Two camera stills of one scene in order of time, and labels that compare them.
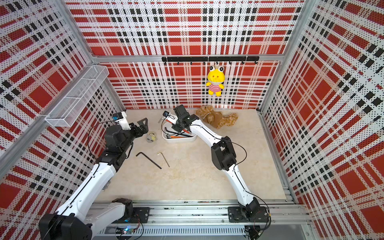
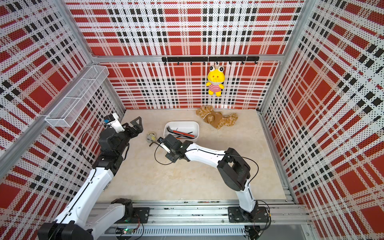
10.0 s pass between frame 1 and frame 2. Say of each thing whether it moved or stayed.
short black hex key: stayed
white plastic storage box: stayed
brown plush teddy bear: stayed
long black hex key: moved
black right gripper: moved
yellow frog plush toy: stayed
